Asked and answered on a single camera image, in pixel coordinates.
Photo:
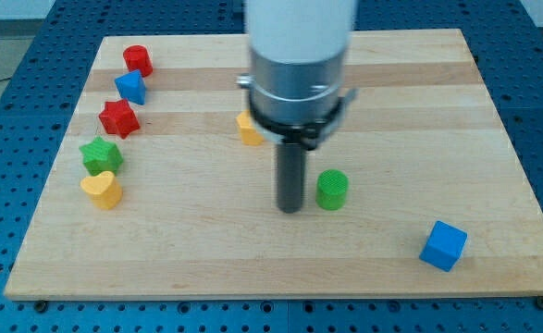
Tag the green star block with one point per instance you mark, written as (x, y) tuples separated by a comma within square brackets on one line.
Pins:
[(100, 155)]

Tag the blue cube block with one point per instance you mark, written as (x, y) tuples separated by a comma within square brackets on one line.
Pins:
[(444, 246)]

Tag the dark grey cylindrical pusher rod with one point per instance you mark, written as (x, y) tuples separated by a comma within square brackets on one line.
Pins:
[(290, 177)]

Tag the red cylinder block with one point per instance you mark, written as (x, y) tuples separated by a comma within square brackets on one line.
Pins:
[(137, 57)]

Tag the red star block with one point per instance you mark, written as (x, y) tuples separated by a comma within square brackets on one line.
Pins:
[(119, 118)]

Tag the yellow heart block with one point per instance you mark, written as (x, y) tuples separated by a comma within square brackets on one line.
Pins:
[(103, 190)]

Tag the blue triangle block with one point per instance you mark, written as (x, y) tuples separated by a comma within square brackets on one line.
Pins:
[(131, 86)]

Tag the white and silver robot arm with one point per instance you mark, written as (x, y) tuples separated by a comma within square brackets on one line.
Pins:
[(297, 53)]

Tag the green cylinder block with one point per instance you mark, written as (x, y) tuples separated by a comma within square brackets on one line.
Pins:
[(331, 189)]

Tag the light wooden board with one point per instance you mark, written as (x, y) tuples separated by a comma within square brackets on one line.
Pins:
[(418, 194)]

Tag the yellow hexagon block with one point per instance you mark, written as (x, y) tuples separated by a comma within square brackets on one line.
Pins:
[(248, 134)]

